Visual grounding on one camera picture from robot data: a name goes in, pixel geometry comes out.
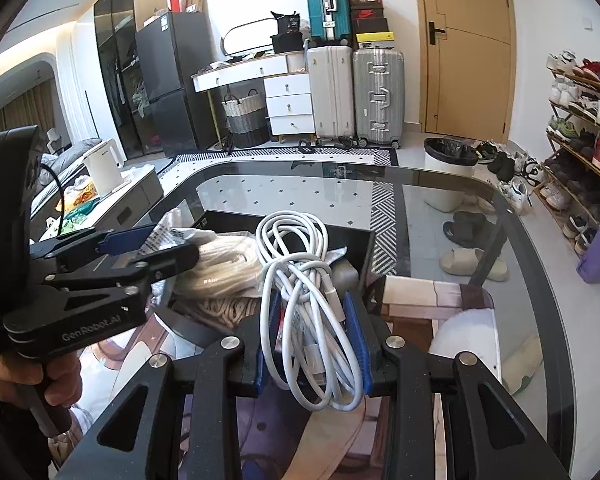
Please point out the beige slippers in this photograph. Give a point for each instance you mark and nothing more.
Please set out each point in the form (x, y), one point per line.
(467, 262)

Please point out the oval mirror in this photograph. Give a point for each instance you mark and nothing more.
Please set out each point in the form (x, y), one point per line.
(250, 35)

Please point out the grey side cabinet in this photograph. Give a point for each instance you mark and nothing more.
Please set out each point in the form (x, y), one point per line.
(130, 200)

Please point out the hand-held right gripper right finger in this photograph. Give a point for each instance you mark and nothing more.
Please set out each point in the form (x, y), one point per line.
(360, 350)

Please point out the dark grey fridge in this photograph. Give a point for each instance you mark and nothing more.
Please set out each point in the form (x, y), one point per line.
(175, 75)

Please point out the cream fuzzy floor item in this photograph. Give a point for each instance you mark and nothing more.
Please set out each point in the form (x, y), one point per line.
(525, 365)

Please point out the beige curtain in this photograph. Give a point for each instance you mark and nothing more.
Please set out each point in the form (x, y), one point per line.
(20, 107)

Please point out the yellow and black box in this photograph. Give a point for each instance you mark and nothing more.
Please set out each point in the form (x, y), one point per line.
(375, 41)

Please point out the person's left hand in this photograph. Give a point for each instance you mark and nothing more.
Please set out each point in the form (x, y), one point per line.
(62, 377)

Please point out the black storage box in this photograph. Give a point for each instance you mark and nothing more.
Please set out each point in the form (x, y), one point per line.
(342, 237)

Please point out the dark glass wardrobe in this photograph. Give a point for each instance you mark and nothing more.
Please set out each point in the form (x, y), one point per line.
(115, 60)

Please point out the white suitcase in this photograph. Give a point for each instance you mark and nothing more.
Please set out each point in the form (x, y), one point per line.
(330, 92)

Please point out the pile of black white shoes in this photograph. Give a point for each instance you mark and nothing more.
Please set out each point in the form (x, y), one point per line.
(510, 175)

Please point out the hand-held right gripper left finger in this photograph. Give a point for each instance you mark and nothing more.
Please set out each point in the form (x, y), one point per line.
(255, 355)

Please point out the white trash bin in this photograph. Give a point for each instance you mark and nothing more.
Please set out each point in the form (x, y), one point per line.
(447, 185)

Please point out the woven laundry basket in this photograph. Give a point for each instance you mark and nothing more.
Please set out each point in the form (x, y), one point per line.
(245, 120)

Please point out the colourful snack bags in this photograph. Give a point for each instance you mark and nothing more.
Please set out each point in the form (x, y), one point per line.
(80, 200)

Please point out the person's left forearm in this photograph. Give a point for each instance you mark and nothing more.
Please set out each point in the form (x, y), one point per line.
(5, 440)

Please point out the wooden shoe rack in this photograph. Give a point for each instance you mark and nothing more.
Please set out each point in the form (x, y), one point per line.
(580, 160)

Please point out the grey bedding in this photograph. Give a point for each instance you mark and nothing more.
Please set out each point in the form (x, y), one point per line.
(65, 152)

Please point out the silver suitcase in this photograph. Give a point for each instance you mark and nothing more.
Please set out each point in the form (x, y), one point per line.
(379, 97)

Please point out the black slippers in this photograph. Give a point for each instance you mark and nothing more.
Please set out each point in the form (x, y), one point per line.
(467, 230)

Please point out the black bag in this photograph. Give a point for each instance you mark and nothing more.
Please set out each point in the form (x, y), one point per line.
(286, 32)

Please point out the teal suitcase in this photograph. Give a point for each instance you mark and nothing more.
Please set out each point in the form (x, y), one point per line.
(325, 7)

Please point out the white vanity desk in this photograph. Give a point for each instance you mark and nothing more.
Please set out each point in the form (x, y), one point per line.
(287, 105)

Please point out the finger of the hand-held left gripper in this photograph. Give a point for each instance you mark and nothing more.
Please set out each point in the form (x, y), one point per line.
(125, 240)
(170, 260)

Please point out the white electric kettle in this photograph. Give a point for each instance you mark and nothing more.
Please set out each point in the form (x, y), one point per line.
(102, 165)

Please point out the black table leg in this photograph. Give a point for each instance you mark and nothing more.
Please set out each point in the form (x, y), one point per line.
(487, 250)

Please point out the tan wooden door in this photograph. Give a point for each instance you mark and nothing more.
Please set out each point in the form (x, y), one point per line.
(470, 70)

